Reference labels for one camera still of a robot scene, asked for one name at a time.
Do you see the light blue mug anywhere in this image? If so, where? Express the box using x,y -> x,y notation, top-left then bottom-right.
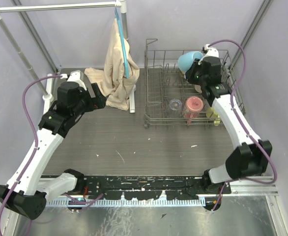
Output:
178,51 -> 203,72

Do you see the peach pink mug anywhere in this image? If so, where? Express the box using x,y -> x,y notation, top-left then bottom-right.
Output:
194,85 -> 202,93

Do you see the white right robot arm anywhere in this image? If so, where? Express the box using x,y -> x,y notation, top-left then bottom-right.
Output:
185,57 -> 272,194

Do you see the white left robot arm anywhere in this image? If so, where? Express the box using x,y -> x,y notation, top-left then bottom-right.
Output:
0,82 -> 107,220

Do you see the beige round mug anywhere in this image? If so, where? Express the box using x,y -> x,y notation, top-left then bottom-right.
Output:
179,70 -> 186,80

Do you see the beige cloth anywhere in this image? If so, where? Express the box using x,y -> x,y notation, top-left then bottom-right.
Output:
84,20 -> 140,111

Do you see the yellow-green mug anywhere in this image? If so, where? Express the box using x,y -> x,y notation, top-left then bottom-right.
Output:
206,107 -> 221,126

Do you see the clear glass cup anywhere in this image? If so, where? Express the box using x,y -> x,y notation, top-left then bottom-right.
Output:
167,98 -> 182,118

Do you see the blue clothes hanger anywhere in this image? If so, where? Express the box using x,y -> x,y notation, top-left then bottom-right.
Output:
115,8 -> 129,78

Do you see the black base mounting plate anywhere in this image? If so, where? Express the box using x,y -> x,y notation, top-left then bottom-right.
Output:
67,176 -> 223,201

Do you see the grey wire dish rack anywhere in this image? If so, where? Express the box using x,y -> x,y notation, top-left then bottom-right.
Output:
144,38 -> 247,129

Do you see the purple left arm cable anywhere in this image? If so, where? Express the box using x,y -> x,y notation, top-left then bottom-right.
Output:
0,75 -> 68,236

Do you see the slotted cable duct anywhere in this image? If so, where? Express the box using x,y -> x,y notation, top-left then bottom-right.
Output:
46,195 -> 206,208

